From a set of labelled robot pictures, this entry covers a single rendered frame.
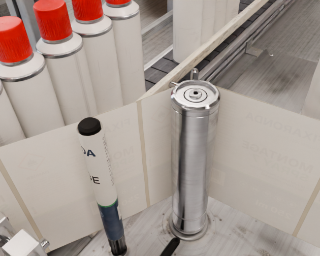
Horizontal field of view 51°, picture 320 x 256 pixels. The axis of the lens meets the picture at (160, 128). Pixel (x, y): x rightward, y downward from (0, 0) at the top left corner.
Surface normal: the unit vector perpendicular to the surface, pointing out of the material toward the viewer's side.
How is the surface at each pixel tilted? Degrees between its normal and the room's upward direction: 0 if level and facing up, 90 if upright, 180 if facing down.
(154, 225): 0
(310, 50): 0
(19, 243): 0
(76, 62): 90
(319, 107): 88
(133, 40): 90
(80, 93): 90
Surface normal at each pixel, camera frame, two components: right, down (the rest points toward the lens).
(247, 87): -0.03, -0.73
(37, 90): 0.68, 0.49
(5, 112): 0.96, 0.18
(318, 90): -0.98, 0.17
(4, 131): 0.85, 0.34
